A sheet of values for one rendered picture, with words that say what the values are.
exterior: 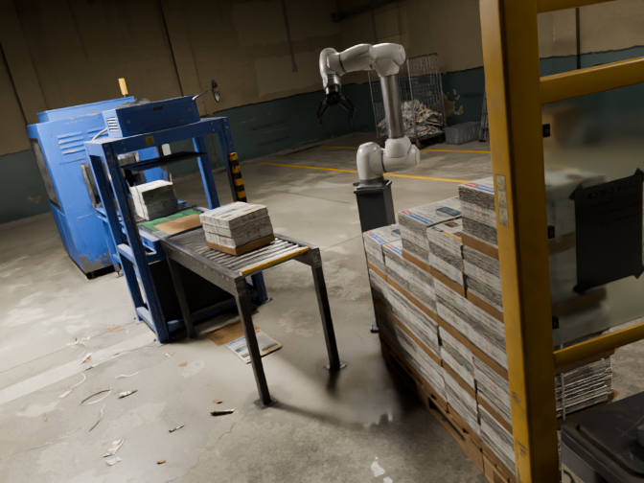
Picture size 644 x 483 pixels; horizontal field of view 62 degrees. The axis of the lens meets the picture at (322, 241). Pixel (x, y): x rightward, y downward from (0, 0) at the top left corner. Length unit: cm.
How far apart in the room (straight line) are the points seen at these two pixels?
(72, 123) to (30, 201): 532
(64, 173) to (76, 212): 42
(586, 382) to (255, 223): 198
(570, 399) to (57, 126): 539
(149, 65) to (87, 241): 617
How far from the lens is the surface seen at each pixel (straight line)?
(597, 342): 165
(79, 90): 1156
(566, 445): 159
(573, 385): 219
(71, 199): 632
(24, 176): 1142
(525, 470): 177
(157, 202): 487
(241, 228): 322
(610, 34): 952
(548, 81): 139
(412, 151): 335
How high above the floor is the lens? 175
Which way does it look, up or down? 17 degrees down
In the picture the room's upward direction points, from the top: 10 degrees counter-clockwise
